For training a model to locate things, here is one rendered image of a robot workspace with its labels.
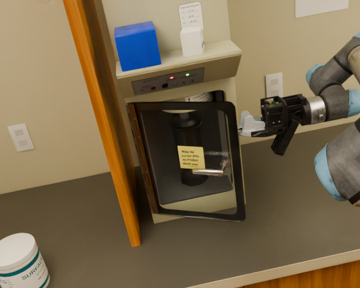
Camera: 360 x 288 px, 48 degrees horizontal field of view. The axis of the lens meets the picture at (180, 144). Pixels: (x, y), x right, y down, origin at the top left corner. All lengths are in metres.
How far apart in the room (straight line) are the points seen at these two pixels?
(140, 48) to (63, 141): 0.80
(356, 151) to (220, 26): 0.50
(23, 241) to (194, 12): 0.79
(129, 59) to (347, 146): 0.54
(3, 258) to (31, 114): 0.65
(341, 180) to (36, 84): 1.15
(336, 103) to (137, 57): 0.54
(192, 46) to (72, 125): 0.78
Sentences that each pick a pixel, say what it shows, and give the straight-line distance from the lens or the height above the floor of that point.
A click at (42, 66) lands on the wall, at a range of 1.62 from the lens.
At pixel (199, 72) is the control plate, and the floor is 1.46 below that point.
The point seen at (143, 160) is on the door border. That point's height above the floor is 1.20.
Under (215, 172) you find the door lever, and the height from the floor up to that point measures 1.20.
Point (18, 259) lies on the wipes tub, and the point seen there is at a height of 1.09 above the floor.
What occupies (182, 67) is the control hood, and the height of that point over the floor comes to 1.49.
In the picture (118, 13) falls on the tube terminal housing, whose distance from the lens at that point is 1.11.
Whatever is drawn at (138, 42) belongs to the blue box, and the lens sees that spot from 1.02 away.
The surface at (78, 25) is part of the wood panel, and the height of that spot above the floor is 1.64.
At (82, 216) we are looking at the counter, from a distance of 1.54.
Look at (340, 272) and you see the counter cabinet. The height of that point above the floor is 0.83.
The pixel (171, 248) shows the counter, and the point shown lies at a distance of 1.30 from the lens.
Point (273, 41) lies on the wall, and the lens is 1.68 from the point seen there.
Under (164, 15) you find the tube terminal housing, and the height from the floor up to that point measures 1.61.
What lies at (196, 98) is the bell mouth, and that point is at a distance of 1.23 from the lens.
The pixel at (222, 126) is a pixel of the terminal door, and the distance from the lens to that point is 1.10.
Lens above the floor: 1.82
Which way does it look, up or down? 29 degrees down
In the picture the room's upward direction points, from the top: 10 degrees counter-clockwise
